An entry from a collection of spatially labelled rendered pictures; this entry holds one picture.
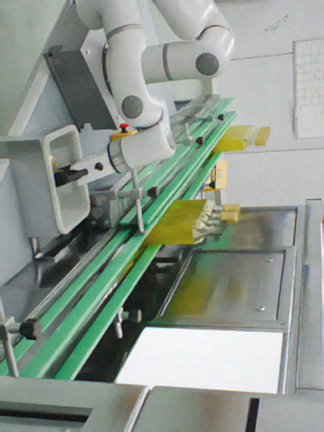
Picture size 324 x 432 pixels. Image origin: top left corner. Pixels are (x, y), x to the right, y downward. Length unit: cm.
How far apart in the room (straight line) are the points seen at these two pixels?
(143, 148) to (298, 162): 631
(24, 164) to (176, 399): 82
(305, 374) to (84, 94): 86
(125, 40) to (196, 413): 89
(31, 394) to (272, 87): 687
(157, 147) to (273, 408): 79
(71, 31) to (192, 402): 114
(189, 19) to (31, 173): 53
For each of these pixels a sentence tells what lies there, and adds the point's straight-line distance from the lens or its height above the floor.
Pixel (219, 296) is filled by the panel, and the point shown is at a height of 114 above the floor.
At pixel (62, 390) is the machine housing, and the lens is 53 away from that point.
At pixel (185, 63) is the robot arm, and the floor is 107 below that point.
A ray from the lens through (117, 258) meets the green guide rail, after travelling 127.
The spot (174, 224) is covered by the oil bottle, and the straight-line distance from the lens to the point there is 147.
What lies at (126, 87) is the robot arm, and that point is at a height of 101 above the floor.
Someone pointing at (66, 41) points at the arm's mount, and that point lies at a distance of 144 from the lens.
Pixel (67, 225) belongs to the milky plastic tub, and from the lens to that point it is 128.
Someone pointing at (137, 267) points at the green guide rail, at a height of 95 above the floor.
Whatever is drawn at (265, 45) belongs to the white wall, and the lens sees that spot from 725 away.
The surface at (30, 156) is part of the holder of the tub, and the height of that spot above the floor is 80.
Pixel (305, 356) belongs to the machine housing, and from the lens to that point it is 118.
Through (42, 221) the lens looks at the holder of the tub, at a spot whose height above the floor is 80.
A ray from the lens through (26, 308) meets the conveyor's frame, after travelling 108.
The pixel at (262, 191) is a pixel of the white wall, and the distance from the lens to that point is 758.
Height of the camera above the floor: 139
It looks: 16 degrees down
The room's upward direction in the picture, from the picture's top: 89 degrees clockwise
